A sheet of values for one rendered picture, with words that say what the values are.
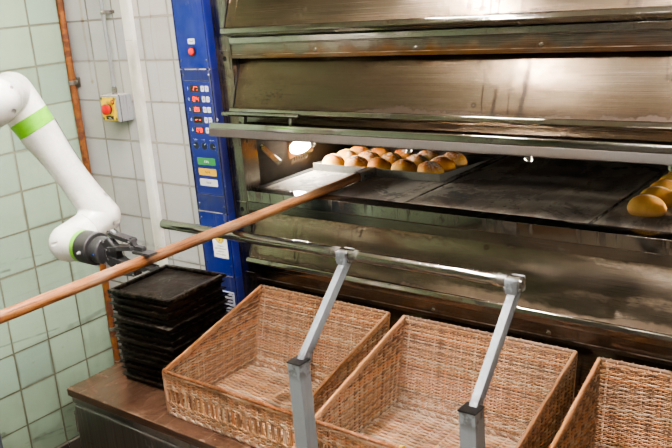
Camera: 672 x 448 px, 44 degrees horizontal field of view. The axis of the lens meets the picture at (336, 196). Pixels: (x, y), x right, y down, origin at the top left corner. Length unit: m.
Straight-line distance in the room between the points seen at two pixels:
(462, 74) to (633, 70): 0.46
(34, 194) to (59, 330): 0.57
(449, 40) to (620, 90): 0.48
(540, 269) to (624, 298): 0.24
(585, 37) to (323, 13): 0.79
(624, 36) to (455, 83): 0.47
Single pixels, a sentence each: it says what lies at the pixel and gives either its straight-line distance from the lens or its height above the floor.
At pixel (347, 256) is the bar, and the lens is 2.14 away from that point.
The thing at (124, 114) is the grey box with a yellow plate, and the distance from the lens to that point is 3.20.
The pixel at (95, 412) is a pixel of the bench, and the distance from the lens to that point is 2.98.
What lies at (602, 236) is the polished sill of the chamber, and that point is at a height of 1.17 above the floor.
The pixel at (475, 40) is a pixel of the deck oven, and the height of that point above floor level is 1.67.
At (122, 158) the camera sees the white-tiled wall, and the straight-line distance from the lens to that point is 3.34.
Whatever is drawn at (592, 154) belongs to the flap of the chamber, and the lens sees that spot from 1.99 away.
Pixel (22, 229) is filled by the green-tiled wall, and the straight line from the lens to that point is 3.41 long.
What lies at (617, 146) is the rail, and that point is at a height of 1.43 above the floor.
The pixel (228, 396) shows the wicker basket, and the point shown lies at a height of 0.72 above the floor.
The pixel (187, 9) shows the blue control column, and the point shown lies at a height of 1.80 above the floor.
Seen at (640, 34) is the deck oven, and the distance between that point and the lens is 2.07.
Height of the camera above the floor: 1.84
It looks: 14 degrees down
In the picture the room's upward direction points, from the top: 5 degrees counter-clockwise
